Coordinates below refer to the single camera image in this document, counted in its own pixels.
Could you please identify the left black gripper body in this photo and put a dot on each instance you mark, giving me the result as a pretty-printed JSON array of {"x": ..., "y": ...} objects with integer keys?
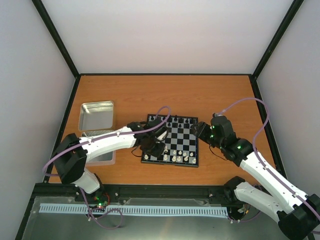
[{"x": 151, "y": 149}]

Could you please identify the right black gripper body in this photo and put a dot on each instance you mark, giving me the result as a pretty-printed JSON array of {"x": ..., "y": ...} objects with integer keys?
[{"x": 204, "y": 136}]

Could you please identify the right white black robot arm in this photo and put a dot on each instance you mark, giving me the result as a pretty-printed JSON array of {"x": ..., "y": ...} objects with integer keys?
[{"x": 296, "y": 213}]

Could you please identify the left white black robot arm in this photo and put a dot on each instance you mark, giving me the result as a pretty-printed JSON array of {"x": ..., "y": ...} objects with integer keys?
[{"x": 73, "y": 153}]

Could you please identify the black magnetic chess board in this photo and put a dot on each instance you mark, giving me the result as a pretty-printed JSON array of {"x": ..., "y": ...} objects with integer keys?
[{"x": 180, "y": 138}]

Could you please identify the small electronics board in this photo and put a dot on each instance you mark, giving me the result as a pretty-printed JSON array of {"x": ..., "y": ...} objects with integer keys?
[{"x": 102, "y": 201}]

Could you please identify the silver metal tin lid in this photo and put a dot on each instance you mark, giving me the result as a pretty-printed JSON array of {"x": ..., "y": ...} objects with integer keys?
[{"x": 97, "y": 115}]

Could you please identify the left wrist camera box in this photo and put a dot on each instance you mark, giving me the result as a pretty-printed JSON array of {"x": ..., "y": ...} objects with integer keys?
[{"x": 161, "y": 132}]

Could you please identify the light blue cable duct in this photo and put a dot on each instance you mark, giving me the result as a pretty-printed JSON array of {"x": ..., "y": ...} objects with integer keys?
[{"x": 136, "y": 210}]

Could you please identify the black aluminium frame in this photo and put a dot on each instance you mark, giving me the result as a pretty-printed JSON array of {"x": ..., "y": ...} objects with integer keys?
[{"x": 46, "y": 189}]

